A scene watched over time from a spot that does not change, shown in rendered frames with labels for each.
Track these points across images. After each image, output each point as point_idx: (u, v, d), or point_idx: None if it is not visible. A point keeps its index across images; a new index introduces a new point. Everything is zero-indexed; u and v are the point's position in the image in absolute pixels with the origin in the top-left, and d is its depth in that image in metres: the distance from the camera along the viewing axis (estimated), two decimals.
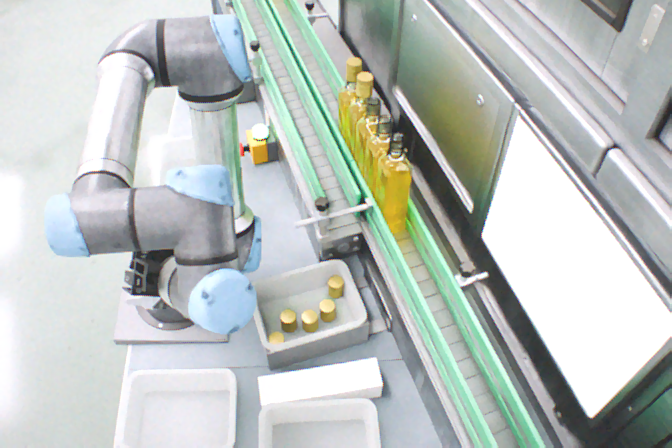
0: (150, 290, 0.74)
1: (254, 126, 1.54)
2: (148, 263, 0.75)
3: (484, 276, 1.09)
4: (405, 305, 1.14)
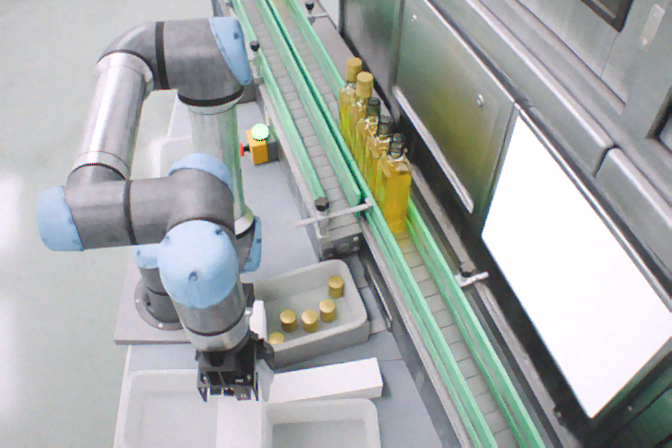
0: (230, 360, 0.63)
1: (254, 126, 1.54)
2: (203, 368, 0.64)
3: (484, 276, 1.09)
4: (405, 305, 1.14)
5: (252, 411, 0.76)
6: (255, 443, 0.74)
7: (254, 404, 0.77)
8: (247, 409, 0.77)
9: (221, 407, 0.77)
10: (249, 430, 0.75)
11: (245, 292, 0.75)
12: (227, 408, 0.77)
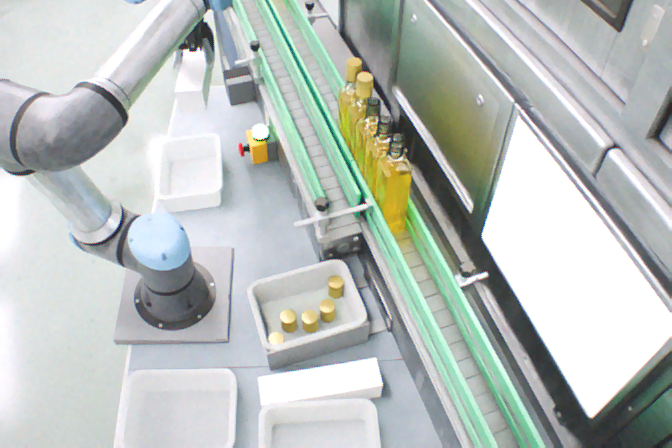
0: None
1: (254, 126, 1.54)
2: None
3: (484, 276, 1.09)
4: (405, 305, 1.14)
5: (199, 74, 1.27)
6: (199, 86, 1.24)
7: (200, 71, 1.27)
8: (196, 73, 1.27)
9: (181, 73, 1.27)
10: (196, 81, 1.25)
11: None
12: (184, 73, 1.27)
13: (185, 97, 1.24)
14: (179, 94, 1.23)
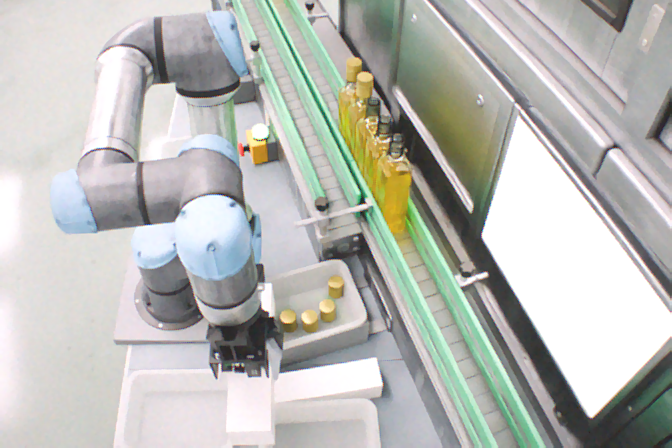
0: (243, 334, 0.65)
1: (254, 126, 1.54)
2: (216, 342, 0.66)
3: (484, 276, 1.09)
4: (405, 305, 1.14)
5: (262, 389, 0.79)
6: (265, 420, 0.76)
7: (263, 383, 0.79)
8: (256, 388, 0.79)
9: (231, 386, 0.79)
10: (259, 408, 0.77)
11: None
12: (237, 387, 0.79)
13: (243, 435, 0.76)
14: (233, 433, 0.75)
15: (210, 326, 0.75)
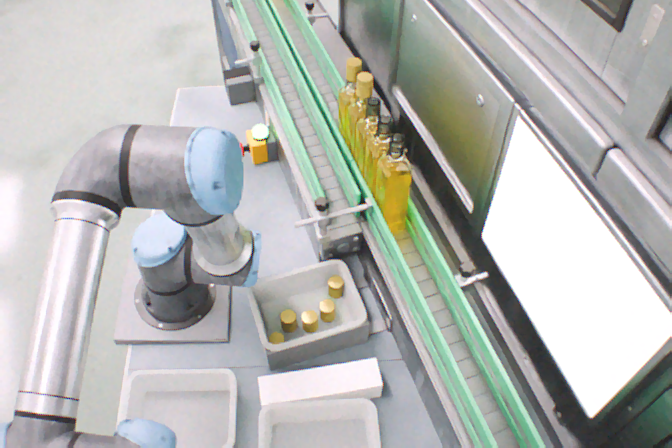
0: None
1: (254, 126, 1.54)
2: None
3: (484, 276, 1.09)
4: (405, 305, 1.14)
5: None
6: None
7: None
8: None
9: None
10: None
11: None
12: None
13: None
14: None
15: None
